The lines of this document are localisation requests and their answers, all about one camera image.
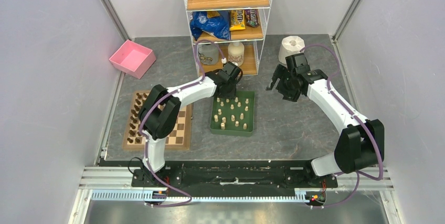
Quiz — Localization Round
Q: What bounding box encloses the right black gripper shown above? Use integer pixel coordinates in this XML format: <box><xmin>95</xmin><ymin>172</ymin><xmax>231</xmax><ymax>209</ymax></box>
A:
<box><xmin>266</xmin><ymin>63</ymin><xmax>301</xmax><ymax>102</ymax></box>

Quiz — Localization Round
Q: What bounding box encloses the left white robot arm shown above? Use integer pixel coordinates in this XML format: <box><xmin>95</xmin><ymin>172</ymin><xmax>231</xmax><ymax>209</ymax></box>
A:
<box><xmin>138</xmin><ymin>61</ymin><xmax>243</xmax><ymax>187</ymax></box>

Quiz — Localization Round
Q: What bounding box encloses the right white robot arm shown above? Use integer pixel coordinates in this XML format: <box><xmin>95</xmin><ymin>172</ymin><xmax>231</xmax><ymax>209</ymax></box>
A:
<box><xmin>267</xmin><ymin>53</ymin><xmax>385</xmax><ymax>187</ymax></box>

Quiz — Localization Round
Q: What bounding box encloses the wooden chess board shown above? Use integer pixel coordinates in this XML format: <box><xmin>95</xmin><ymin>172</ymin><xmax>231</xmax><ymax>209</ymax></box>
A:
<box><xmin>122</xmin><ymin>90</ymin><xmax>194</xmax><ymax>152</ymax></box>

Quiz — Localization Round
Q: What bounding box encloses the white patterned bottle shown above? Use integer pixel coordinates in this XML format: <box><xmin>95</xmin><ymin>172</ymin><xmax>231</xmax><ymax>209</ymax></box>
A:
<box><xmin>228</xmin><ymin>41</ymin><xmax>245</xmax><ymax>67</ymax></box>

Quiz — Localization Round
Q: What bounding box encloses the white toilet paper roll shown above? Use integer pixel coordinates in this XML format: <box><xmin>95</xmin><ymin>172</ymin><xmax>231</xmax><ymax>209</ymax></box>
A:
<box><xmin>278</xmin><ymin>36</ymin><xmax>305</xmax><ymax>65</ymax></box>

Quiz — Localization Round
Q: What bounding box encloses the grey patterned mug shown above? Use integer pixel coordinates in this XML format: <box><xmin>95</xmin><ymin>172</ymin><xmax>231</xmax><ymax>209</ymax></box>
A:
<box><xmin>198</xmin><ymin>44</ymin><xmax>219</xmax><ymax>65</ymax></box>

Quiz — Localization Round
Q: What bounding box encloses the green metal tray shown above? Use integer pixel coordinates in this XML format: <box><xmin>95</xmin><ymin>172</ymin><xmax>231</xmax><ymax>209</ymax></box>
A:
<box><xmin>209</xmin><ymin>91</ymin><xmax>255</xmax><ymax>137</ymax></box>

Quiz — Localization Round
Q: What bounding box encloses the blue snack bag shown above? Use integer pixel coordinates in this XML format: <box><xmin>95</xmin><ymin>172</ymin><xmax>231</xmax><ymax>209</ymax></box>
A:
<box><xmin>189</xmin><ymin>10</ymin><xmax>231</xmax><ymax>40</ymax></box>

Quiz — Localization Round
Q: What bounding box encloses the yellow candy bag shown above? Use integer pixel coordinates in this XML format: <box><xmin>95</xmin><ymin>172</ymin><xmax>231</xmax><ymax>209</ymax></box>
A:
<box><xmin>230</xmin><ymin>9</ymin><xmax>246</xmax><ymax>31</ymax></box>

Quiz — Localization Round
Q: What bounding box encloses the brown candy bag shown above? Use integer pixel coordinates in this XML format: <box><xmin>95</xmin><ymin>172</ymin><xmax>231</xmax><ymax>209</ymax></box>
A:
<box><xmin>245</xmin><ymin>9</ymin><xmax>260</xmax><ymax>28</ymax></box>

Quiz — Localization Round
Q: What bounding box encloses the pink plastic bin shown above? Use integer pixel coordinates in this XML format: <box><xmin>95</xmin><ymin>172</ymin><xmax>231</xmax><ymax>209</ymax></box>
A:
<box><xmin>109</xmin><ymin>40</ymin><xmax>156</xmax><ymax>79</ymax></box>

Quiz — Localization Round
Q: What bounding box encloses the white wire wooden shelf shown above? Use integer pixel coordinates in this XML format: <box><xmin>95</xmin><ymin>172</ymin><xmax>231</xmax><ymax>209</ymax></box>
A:
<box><xmin>184</xmin><ymin>0</ymin><xmax>272</xmax><ymax>76</ymax></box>

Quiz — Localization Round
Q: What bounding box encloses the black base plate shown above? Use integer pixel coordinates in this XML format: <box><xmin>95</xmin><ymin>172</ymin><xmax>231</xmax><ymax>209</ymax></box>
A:
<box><xmin>132</xmin><ymin>160</ymin><xmax>338</xmax><ymax>188</ymax></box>

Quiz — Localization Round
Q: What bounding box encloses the aluminium rail frame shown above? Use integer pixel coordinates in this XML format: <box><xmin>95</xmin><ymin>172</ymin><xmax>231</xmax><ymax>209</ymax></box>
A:
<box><xmin>69</xmin><ymin>159</ymin><xmax>404</xmax><ymax>223</ymax></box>

